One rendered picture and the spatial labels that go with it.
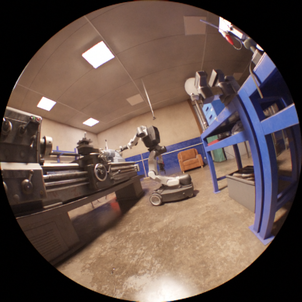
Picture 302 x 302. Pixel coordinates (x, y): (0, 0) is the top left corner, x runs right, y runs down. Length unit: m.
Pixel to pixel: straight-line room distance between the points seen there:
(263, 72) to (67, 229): 1.56
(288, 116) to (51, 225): 1.47
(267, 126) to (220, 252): 0.71
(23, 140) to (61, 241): 0.89
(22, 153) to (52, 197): 0.47
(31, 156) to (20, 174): 0.25
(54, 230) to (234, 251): 1.27
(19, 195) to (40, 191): 0.18
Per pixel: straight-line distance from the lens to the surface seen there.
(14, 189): 0.91
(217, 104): 1.45
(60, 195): 1.20
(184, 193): 1.62
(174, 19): 3.09
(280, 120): 0.49
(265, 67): 0.50
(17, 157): 1.08
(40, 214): 0.94
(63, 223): 1.14
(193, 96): 0.68
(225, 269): 0.72
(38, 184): 0.94
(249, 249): 0.80
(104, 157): 1.37
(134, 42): 3.04
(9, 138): 1.10
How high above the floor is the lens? 0.63
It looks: 8 degrees up
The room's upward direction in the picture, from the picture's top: 15 degrees counter-clockwise
